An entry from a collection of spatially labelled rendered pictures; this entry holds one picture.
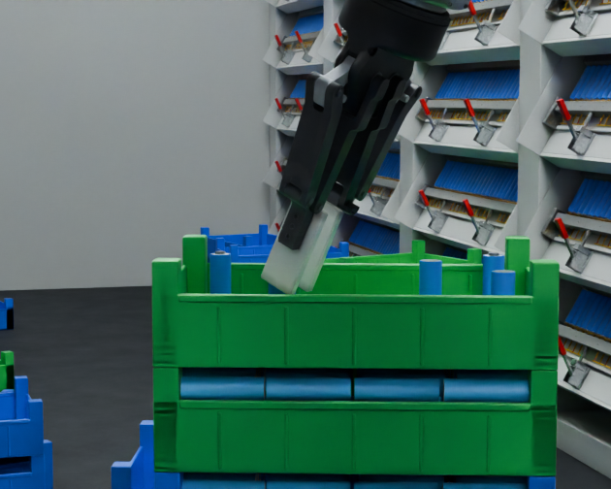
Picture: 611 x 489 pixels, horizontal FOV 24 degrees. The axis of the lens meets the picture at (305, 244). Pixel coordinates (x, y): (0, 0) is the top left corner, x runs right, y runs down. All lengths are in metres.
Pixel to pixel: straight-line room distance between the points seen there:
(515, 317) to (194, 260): 0.31
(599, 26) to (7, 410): 1.11
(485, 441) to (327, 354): 0.13
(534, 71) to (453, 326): 1.47
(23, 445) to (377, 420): 1.12
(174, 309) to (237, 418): 0.09
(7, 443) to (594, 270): 0.95
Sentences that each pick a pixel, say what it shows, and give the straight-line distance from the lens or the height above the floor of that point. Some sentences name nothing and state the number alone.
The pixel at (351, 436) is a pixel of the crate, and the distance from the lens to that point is 1.06.
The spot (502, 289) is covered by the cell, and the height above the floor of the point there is 0.46.
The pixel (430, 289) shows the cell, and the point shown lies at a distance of 1.14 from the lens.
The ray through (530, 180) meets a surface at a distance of 2.49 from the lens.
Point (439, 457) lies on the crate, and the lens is 1.07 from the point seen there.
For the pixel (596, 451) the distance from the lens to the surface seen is 2.35.
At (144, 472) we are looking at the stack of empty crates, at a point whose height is 0.19.
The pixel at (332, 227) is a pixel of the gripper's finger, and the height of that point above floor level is 0.50.
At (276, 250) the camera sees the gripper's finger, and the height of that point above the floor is 0.49.
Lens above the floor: 0.60
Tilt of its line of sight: 6 degrees down
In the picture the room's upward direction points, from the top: straight up
